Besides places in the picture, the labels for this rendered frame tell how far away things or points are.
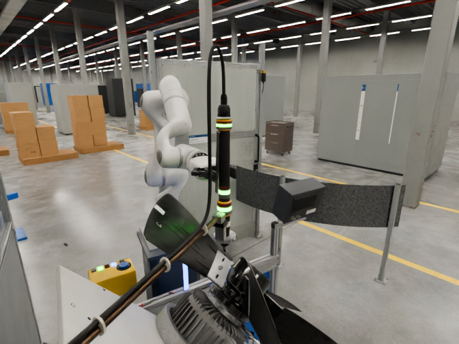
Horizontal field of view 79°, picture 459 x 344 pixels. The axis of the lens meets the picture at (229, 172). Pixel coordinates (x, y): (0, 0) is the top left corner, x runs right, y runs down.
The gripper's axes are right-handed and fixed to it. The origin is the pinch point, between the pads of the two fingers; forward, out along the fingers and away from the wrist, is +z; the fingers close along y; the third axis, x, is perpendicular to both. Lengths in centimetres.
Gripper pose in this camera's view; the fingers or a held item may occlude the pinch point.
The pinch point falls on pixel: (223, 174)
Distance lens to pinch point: 81.1
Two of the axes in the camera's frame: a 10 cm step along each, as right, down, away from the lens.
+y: -8.5, 1.5, -5.0
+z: 5.3, 2.4, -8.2
